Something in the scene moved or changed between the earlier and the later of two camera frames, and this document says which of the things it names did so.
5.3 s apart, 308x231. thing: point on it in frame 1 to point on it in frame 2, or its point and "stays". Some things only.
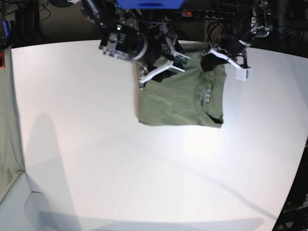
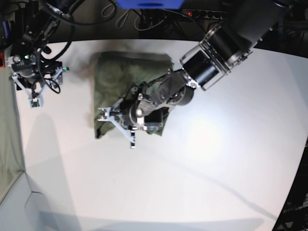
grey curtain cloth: x=11 y=165 stays
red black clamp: x=2 y=63 stays
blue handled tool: x=6 y=29 stays
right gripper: x=234 y=51 to x=133 y=113
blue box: x=150 y=4 stays
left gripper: x=160 y=54 to x=34 y=75
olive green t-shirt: x=194 y=98 to x=117 y=74
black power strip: x=207 y=14 stays
